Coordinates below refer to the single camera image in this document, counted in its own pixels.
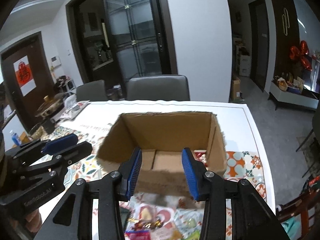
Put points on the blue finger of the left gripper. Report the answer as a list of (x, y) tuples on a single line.
[(64, 159), (38, 148)]

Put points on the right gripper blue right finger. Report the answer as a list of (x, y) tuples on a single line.
[(252, 218)]

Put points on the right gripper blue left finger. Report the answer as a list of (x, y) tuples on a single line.
[(71, 218)]

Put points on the dark red twisted candy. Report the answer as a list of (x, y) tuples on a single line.
[(146, 224)]

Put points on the green jelly snack packet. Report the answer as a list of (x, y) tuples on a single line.
[(191, 230)]

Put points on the red candy wrapper packet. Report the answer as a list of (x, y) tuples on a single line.
[(137, 235)]

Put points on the yellow cheese snack packet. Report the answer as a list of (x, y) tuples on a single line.
[(147, 213)]

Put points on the small dark red snack bar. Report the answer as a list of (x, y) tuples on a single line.
[(200, 155)]

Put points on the person left hand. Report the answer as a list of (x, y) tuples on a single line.
[(33, 221)]

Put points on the black mug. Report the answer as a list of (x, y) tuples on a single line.
[(48, 125)]

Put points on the glass bowl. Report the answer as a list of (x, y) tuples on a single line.
[(36, 132)]

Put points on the white patterned snack bag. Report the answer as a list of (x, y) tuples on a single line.
[(72, 112)]

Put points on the metal hot pot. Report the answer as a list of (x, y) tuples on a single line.
[(49, 106)]

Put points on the blue cap water bottle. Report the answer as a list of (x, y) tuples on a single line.
[(15, 138)]

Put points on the red wooden chair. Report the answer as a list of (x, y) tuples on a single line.
[(300, 216)]

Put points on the grey dining chair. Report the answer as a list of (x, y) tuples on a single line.
[(158, 87), (92, 91)]

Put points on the red paper door decoration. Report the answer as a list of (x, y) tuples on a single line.
[(24, 75)]

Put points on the patterned tile tablecloth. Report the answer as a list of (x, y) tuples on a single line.
[(172, 205)]

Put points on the brown cardboard box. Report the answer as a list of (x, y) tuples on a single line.
[(162, 138)]

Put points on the black glass sliding door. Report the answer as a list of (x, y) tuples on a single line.
[(117, 40)]

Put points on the white low cabinet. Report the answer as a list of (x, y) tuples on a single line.
[(286, 99)]

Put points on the cardboard box on floor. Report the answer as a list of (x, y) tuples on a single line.
[(235, 92)]

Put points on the red foil balloon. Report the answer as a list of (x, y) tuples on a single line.
[(300, 54)]

